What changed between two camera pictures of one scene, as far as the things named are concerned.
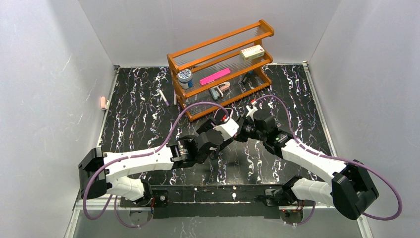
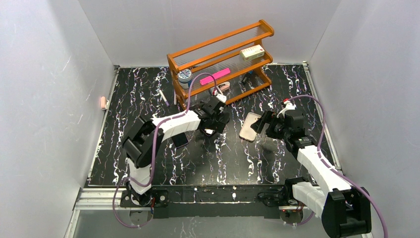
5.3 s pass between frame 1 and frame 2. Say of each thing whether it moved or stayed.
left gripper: moved
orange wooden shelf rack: stayed
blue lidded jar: stayed
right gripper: moved
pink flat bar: stayed
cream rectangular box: stayed
